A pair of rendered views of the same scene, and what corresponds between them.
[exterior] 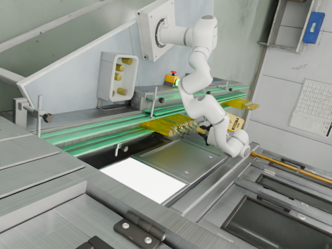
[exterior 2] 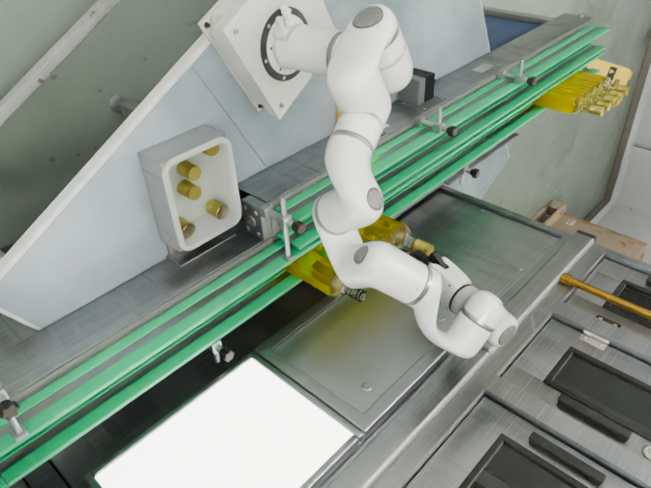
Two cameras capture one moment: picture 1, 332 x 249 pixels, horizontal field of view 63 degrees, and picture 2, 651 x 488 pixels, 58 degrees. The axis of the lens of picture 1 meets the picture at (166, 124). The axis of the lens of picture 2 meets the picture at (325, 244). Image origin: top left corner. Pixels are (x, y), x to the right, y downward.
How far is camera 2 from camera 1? 0.62 m
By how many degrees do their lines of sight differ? 24
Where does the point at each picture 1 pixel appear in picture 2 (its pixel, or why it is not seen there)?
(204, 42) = (356, 105)
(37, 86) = (14, 287)
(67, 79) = (75, 243)
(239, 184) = (497, 398)
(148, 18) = (228, 39)
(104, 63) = (150, 179)
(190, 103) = (342, 263)
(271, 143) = not seen: outside the picture
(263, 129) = not seen: outside the picture
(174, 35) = (306, 60)
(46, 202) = not seen: outside the picture
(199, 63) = (340, 180)
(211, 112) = (387, 289)
